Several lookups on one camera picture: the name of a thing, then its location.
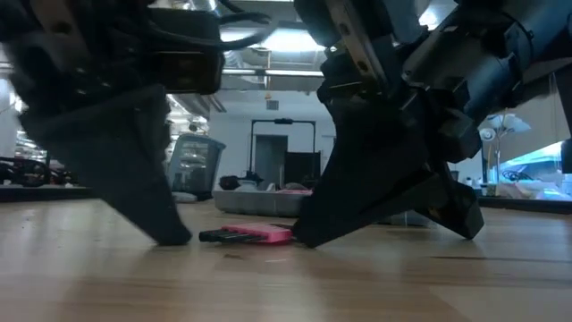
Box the black metal table frame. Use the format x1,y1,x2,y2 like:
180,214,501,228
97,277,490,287
0,185,572,215

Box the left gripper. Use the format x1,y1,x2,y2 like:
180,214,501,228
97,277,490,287
0,0,194,247

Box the grey plastic tool case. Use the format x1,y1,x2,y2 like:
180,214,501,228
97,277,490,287
213,187,433,228

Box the small black desk robot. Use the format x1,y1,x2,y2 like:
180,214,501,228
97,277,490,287
240,171,265,187

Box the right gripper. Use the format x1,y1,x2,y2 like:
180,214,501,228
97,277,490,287
294,0,486,241

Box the black gantry frame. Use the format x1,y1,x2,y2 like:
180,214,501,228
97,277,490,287
248,117,317,180

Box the red and black utility knife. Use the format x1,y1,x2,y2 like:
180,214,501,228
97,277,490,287
198,223,295,246

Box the long ceiling light bar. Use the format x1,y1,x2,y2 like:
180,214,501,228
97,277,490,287
221,66,325,78

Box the person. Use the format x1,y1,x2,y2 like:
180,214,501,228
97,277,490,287
217,174,242,191

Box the black left camera cable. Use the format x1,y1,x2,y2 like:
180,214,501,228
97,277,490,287
147,0,279,51

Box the white multi-head floor lamp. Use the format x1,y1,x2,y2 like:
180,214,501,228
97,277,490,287
476,113,533,185

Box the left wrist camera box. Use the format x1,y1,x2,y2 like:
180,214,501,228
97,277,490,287
149,7,225,96

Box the black display screen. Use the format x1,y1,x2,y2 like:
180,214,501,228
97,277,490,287
284,150,322,184

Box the light grey mesh office chair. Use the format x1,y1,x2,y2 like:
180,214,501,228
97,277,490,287
165,133,227,201

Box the dark coiled cables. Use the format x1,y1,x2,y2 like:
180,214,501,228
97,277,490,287
502,169,536,183

